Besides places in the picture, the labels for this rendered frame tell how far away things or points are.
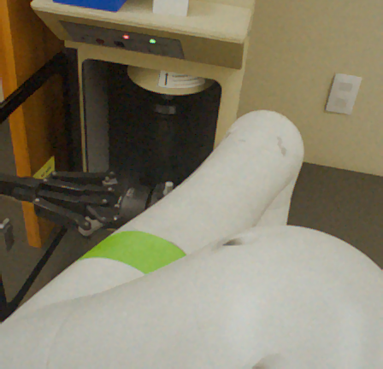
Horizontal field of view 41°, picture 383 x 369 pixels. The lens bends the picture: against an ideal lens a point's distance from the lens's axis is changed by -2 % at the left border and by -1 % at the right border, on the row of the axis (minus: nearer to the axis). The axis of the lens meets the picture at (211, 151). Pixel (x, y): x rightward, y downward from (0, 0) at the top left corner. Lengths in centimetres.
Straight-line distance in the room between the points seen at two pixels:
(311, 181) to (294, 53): 35
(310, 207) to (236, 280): 114
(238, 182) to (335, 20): 85
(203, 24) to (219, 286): 59
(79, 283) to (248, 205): 22
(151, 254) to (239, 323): 20
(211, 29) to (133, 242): 43
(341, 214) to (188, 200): 92
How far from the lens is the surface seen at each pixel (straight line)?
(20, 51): 92
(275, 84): 139
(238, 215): 49
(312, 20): 131
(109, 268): 36
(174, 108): 104
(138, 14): 78
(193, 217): 43
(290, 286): 20
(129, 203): 72
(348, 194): 142
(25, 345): 30
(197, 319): 20
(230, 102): 93
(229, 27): 76
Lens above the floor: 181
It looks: 37 degrees down
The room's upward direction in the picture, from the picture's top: 8 degrees clockwise
